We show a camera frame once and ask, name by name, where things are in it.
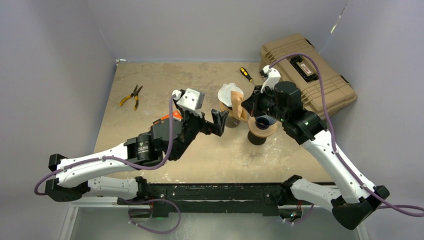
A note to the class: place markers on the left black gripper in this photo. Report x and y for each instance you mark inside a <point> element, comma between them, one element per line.
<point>216,127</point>

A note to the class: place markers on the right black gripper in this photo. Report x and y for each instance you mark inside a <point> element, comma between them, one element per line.
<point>252,103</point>

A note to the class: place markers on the grey glass carafe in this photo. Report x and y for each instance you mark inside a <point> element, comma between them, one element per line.
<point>232,122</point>

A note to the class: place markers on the brown paper coffee filter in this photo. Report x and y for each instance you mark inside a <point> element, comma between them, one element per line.
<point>238,112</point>

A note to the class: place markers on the blue glass dripper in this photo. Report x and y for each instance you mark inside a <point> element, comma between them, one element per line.
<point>264,122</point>

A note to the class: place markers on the white paper coffee filter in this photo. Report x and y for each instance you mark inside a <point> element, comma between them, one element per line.
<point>224,93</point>

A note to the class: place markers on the red black coffee carafe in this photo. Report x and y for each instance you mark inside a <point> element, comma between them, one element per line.
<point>256,140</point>

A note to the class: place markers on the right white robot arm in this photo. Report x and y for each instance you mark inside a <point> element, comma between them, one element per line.
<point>355,197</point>

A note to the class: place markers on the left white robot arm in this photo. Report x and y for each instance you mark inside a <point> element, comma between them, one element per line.
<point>167,140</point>

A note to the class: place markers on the yellow black screwdriver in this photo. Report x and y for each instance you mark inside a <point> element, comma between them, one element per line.
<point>245,73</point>

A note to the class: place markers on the tan plastic tool case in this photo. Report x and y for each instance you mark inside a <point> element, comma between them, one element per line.
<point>338,92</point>

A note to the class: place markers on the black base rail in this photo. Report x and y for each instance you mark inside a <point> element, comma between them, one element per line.
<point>268,199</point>

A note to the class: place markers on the yellow handled pliers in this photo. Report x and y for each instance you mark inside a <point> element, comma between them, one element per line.
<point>135,95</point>

